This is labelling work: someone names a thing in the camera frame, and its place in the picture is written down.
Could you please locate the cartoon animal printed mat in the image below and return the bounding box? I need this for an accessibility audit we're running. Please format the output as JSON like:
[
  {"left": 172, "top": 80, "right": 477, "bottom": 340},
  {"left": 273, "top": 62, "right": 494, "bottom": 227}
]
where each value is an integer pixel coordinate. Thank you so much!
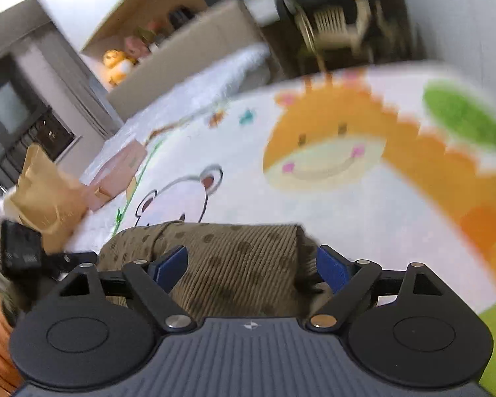
[{"left": 111, "top": 60, "right": 496, "bottom": 397}]

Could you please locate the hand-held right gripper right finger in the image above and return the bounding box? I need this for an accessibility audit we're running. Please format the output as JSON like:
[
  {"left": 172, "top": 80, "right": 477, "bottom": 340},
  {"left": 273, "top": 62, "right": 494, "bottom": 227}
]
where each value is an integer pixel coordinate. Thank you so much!
[{"left": 307, "top": 245, "right": 445, "bottom": 332}]

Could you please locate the dark framed window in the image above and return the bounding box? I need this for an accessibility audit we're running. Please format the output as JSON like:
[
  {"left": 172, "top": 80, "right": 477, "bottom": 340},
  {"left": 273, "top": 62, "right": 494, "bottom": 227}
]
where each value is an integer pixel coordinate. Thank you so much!
[{"left": 0, "top": 53, "right": 76, "bottom": 201}]

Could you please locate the grey curtain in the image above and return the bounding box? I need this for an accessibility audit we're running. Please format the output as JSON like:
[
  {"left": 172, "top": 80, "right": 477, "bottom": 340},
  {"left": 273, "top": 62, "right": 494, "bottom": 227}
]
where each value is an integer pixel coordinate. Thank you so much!
[{"left": 0, "top": 0, "right": 125, "bottom": 143}]

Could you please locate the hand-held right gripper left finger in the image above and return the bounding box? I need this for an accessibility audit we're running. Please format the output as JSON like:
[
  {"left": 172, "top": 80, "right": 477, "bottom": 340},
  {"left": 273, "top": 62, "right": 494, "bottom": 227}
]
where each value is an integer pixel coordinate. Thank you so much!
[{"left": 58, "top": 245, "right": 193, "bottom": 332}]

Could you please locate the brown polka dot garment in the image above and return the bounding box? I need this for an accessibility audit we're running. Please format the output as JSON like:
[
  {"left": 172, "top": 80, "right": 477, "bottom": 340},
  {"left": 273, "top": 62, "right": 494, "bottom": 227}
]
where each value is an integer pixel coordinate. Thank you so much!
[{"left": 95, "top": 222, "right": 329, "bottom": 319}]

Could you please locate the pink gift box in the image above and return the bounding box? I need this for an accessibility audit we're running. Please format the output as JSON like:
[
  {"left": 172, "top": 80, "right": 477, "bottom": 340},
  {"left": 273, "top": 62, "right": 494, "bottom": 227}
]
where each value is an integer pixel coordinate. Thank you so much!
[{"left": 80, "top": 140, "right": 148, "bottom": 211}]

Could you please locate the black round appliance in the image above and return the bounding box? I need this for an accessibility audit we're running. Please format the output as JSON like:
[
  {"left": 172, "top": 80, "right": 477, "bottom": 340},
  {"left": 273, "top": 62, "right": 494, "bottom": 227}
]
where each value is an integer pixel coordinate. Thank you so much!
[{"left": 166, "top": 5, "right": 191, "bottom": 30}]

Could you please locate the beige upholstered headboard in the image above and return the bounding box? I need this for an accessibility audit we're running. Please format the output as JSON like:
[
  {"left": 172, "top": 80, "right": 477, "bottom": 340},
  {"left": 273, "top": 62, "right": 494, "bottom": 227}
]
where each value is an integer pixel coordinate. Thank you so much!
[{"left": 106, "top": 0, "right": 266, "bottom": 121}]

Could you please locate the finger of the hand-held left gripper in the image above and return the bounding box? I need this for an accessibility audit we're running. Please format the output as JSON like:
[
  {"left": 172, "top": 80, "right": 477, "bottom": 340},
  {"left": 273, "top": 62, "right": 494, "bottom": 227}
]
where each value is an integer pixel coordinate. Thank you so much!
[{"left": 40, "top": 250, "right": 98, "bottom": 280}]

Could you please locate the beige office chair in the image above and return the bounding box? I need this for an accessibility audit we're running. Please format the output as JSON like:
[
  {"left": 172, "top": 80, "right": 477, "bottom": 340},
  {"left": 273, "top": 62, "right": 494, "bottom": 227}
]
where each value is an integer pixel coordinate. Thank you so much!
[{"left": 267, "top": 0, "right": 399, "bottom": 65}]

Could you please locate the pink plush toy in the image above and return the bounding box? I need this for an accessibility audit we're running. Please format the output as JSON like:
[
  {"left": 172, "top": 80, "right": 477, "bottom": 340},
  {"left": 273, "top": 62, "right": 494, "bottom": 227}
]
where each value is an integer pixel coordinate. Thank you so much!
[{"left": 123, "top": 34, "right": 150, "bottom": 59}]

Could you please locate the yellow plush toy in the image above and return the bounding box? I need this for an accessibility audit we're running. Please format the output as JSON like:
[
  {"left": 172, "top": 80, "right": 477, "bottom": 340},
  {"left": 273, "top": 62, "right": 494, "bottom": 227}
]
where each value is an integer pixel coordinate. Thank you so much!
[{"left": 103, "top": 49, "right": 136, "bottom": 88}]

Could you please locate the brown paper bag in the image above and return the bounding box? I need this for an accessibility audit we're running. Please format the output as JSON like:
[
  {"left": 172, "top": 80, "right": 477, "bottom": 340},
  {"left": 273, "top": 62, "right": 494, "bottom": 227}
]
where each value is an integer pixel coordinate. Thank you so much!
[{"left": 3, "top": 144, "right": 88, "bottom": 254}]

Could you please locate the wooden wall shelf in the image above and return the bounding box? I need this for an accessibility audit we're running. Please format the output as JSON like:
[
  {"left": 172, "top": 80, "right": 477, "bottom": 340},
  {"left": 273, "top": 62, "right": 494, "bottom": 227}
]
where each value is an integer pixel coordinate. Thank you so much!
[{"left": 80, "top": 0, "right": 209, "bottom": 52}]

